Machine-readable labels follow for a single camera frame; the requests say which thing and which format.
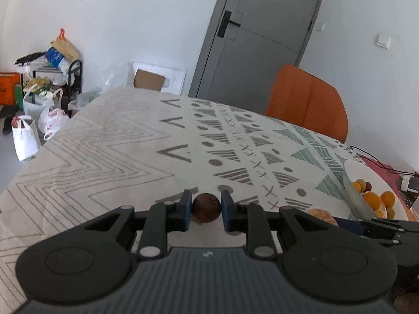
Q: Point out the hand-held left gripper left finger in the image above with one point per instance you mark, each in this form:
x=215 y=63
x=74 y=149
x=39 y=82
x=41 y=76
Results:
x=186 y=210

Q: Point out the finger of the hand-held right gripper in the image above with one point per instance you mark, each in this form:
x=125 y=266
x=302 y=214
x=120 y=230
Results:
x=348 y=226

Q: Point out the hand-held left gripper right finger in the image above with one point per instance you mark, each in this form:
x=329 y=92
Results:
x=226 y=211

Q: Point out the dark brown round fruit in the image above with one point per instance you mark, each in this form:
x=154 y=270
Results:
x=206 y=207

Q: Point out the large orange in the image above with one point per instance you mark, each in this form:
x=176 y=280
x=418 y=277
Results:
x=372 y=200

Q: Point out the small orange kumquat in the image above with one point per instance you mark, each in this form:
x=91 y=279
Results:
x=356 y=187

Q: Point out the pale yellow round fruit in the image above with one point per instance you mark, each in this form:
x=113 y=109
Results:
x=390 y=213

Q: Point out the small dark red fruit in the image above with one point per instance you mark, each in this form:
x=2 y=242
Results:
x=368 y=187

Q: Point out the yellow-green round fruit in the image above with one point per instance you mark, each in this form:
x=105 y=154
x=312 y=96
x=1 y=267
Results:
x=360 y=183

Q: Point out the medium orange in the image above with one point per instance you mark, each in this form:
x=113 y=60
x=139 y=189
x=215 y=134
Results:
x=388 y=199

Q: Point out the white round plate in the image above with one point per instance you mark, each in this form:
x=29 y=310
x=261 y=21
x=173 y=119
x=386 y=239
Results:
x=352 y=173

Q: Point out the red mat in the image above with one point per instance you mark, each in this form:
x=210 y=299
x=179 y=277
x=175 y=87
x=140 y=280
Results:
x=389 y=178

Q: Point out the white charger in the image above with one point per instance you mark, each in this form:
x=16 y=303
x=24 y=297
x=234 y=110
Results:
x=409 y=183

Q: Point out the patterned tablecloth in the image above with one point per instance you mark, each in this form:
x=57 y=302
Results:
x=114 y=157

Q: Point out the white foam board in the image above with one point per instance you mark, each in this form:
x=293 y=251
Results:
x=175 y=78

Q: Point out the orange chair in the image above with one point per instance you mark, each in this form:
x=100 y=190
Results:
x=304 y=101

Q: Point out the cardboard box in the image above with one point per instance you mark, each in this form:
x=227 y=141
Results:
x=149 y=79

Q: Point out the clear plastic bag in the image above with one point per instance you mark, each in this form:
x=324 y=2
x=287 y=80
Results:
x=114 y=78

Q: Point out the white red-printed plastic bag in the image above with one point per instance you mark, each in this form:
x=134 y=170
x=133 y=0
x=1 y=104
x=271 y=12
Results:
x=54 y=121

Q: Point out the black storage rack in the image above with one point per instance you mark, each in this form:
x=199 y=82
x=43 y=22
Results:
x=75 y=85

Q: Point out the tall white shopping bag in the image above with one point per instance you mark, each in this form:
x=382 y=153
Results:
x=25 y=139

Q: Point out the grey door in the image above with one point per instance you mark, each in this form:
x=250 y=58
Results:
x=262 y=39

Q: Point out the white bag of groceries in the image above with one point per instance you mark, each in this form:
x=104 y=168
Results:
x=41 y=101

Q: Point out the dark shoes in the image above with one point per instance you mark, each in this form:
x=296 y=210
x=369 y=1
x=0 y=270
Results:
x=9 y=122

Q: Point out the blue plastic bag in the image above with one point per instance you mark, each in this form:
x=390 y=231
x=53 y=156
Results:
x=55 y=58

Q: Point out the tan paper bag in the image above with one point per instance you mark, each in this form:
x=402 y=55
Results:
x=65 y=47

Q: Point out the orange box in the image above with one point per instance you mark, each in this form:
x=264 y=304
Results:
x=9 y=88

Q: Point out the large white wall switch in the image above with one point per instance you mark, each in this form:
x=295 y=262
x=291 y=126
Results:
x=383 y=41

